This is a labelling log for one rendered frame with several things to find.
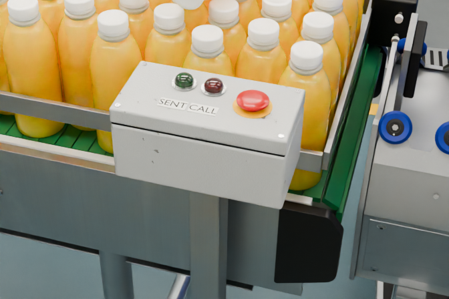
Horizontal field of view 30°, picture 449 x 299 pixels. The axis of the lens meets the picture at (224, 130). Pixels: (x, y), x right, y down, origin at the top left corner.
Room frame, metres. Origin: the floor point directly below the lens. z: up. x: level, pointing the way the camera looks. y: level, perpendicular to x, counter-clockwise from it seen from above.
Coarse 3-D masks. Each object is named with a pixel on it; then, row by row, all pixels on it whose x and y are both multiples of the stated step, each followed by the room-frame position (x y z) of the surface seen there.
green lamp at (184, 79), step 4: (184, 72) 0.78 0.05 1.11; (176, 76) 0.78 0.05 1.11; (180, 76) 0.77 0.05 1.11; (184, 76) 0.77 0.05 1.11; (188, 76) 0.77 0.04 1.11; (192, 76) 0.78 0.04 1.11; (176, 80) 0.77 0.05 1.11; (180, 80) 0.77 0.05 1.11; (184, 80) 0.77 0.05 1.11; (188, 80) 0.77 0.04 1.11; (192, 80) 0.77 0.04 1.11; (176, 84) 0.77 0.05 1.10; (180, 84) 0.77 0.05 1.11; (184, 84) 0.77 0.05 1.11; (188, 84) 0.77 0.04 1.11; (192, 84) 0.77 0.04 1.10
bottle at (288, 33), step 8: (264, 16) 0.96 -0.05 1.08; (288, 16) 0.96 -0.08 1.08; (280, 24) 0.95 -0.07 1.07; (288, 24) 0.95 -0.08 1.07; (296, 24) 0.97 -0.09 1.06; (280, 32) 0.94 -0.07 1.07; (288, 32) 0.95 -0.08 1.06; (296, 32) 0.96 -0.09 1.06; (280, 40) 0.94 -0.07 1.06; (288, 40) 0.94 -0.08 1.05; (288, 48) 0.94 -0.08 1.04; (288, 56) 0.94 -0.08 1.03
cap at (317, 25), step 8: (312, 16) 0.92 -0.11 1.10; (320, 16) 0.93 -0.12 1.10; (328, 16) 0.92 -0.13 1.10; (304, 24) 0.91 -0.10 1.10; (312, 24) 0.90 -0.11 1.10; (320, 24) 0.91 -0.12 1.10; (328, 24) 0.91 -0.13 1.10; (304, 32) 0.91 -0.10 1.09; (312, 32) 0.90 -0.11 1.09; (320, 32) 0.90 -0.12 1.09; (328, 32) 0.90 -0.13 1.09
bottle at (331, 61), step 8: (296, 40) 0.93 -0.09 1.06; (304, 40) 0.91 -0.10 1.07; (312, 40) 0.90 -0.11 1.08; (320, 40) 0.90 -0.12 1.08; (328, 40) 0.90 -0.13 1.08; (328, 48) 0.90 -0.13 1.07; (336, 48) 0.91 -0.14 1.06; (328, 56) 0.89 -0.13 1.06; (336, 56) 0.90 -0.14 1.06; (288, 64) 0.91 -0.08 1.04; (328, 64) 0.89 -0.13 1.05; (336, 64) 0.90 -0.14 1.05; (328, 72) 0.89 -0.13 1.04; (336, 72) 0.90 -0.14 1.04; (336, 80) 0.90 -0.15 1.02; (336, 88) 0.90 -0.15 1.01; (336, 96) 0.90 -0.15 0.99; (336, 104) 0.91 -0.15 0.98; (328, 128) 0.89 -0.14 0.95
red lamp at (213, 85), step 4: (208, 80) 0.77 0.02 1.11; (212, 80) 0.77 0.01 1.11; (216, 80) 0.77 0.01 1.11; (220, 80) 0.77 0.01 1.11; (204, 84) 0.76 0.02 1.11; (208, 84) 0.76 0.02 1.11; (212, 84) 0.76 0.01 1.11; (216, 84) 0.76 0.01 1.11; (220, 84) 0.76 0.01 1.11; (204, 88) 0.76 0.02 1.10; (208, 88) 0.76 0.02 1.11; (212, 88) 0.76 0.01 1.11; (216, 88) 0.76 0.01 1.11; (220, 88) 0.76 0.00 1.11; (212, 92) 0.76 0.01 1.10; (216, 92) 0.76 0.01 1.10
